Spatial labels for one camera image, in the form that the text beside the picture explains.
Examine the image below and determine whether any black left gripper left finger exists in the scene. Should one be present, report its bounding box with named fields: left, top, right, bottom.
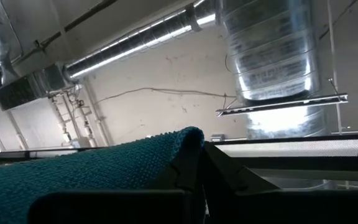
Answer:
left=28, top=145, right=205, bottom=224

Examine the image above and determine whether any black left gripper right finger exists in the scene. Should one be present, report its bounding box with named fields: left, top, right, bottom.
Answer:
left=202, top=141, right=358, bottom=224

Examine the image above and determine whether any teal microfiber towel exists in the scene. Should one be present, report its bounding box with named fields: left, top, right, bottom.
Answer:
left=0, top=126, right=205, bottom=224

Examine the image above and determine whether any hanging strip light fixture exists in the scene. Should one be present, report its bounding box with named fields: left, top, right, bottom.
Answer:
left=215, top=92, right=349, bottom=118

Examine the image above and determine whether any black grille vent box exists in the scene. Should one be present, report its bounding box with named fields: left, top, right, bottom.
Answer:
left=0, top=62, right=73, bottom=112

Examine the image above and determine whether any large silver round duct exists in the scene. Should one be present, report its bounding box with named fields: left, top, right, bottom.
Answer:
left=221, top=0, right=331, bottom=140

